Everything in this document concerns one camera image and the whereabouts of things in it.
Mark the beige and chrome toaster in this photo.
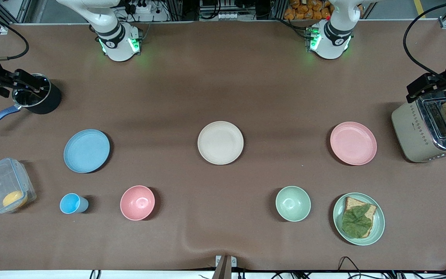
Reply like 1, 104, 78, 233
391, 93, 446, 163

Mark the green lettuce leaf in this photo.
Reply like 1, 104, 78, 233
342, 204, 373, 238

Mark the brown bread slice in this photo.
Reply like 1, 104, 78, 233
341, 196, 377, 238

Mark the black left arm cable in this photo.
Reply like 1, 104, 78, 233
403, 0, 446, 88

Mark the bag of orange snacks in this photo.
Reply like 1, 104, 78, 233
284, 0, 364, 21

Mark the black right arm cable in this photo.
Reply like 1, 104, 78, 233
0, 7, 30, 63

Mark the green plate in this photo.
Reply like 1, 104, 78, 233
333, 193, 385, 246

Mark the brown table mat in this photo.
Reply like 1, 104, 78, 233
0, 21, 446, 272

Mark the blue plate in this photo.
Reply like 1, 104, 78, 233
63, 129, 111, 173

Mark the beige plate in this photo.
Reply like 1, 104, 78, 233
197, 121, 244, 165

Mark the white power strip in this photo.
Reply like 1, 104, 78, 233
207, 12, 243, 21
128, 0, 158, 14

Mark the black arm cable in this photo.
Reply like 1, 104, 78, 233
0, 7, 30, 63
403, 0, 446, 88

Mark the black pot with blue handle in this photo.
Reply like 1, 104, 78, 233
0, 73, 62, 134

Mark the pink bowl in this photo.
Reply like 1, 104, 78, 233
120, 185, 156, 221

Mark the black floor cable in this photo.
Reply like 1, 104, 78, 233
337, 256, 364, 279

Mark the green bowl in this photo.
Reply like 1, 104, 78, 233
275, 186, 311, 222

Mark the blue cup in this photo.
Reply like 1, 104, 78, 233
60, 193, 89, 214

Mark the pink plate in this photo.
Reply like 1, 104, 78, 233
330, 122, 377, 166

